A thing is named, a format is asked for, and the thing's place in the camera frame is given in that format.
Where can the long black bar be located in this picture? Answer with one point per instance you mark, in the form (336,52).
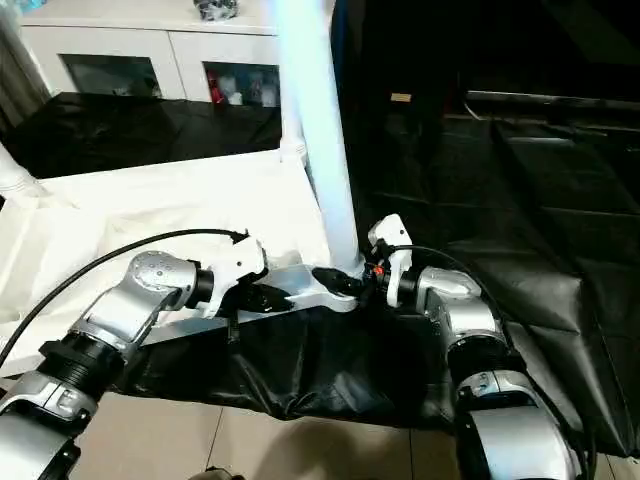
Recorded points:
(555,100)

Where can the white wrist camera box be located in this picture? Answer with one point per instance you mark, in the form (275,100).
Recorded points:
(390,240)
(240,262)

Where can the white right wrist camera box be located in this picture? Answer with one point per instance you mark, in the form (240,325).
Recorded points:
(390,240)

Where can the dark object on cabinet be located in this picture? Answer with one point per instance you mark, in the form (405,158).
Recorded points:
(217,9)

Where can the black plastic mat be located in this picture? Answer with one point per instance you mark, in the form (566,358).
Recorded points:
(520,250)

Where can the white plastic table top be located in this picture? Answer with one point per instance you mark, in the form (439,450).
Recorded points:
(150,200)

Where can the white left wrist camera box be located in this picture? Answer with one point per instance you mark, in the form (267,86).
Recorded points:
(240,262)

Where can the small beige label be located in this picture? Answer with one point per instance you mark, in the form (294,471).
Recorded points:
(401,98)

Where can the grey curtain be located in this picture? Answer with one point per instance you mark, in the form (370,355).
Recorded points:
(20,75)

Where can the white plastic table leg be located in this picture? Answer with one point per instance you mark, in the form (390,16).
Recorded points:
(315,120)
(15,175)
(291,150)

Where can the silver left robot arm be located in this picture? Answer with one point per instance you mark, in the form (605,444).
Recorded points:
(140,290)

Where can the white sideboard with glass doors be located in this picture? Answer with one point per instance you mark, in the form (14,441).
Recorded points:
(180,50)

